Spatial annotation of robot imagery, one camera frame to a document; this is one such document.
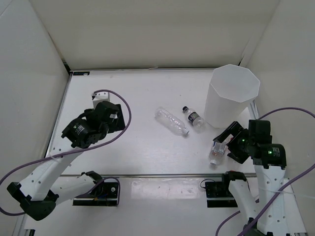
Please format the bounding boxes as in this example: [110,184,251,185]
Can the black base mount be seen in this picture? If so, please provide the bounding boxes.
[72,177,121,207]
[199,174,237,208]

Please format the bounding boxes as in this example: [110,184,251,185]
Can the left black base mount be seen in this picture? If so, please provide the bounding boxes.
[72,177,121,207]

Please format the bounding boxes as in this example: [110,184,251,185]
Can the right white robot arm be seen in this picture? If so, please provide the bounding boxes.
[214,120,290,236]

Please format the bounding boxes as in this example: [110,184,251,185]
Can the red-labelled clear plastic bottle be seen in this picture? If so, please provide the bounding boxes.
[209,141,227,166]

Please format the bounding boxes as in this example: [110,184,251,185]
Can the large clear plastic bottle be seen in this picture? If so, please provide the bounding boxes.
[155,107,189,136]

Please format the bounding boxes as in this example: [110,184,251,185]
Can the small black-capped plastic bottle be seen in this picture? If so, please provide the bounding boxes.
[182,106,205,132]

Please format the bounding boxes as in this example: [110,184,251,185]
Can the white octagonal plastic bin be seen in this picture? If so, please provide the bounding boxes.
[204,64,260,128]

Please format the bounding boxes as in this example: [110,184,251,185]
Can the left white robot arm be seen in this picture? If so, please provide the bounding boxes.
[7,101,126,221]

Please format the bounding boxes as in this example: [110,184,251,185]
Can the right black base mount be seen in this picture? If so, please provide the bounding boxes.
[199,174,237,208]

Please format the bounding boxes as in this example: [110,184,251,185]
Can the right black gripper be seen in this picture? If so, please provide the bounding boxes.
[213,121,254,164]

